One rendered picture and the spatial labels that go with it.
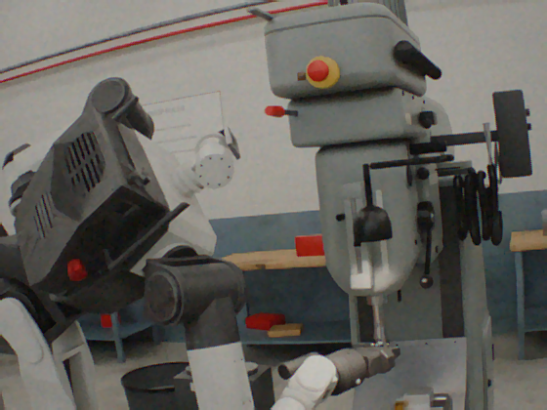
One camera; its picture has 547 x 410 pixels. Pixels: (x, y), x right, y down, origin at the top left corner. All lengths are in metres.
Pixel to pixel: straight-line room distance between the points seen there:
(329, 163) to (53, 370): 0.70
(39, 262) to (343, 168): 0.63
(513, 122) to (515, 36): 4.09
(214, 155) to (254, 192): 4.97
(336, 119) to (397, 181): 0.17
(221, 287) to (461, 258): 0.89
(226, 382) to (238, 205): 5.16
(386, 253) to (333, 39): 0.44
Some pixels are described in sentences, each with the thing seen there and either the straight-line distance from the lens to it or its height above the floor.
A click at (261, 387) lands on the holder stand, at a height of 1.08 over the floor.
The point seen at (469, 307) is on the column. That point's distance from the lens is 1.85.
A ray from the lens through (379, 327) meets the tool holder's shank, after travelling 1.48.
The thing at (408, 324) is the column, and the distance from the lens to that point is 1.87.
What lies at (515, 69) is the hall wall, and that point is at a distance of 5.64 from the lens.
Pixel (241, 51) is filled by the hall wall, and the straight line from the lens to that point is 6.20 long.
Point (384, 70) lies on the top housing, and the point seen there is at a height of 1.75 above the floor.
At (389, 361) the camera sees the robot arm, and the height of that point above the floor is 1.16.
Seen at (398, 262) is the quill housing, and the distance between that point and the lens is 1.37.
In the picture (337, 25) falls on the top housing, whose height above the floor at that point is 1.85.
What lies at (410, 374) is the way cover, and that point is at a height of 1.00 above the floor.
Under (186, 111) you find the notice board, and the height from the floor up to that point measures 2.23.
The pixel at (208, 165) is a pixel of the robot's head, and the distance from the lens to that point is 1.16.
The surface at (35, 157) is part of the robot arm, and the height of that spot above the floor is 1.68.
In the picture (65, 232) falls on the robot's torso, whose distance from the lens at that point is 1.10.
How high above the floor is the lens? 1.59
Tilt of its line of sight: 3 degrees down
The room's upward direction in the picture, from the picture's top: 6 degrees counter-clockwise
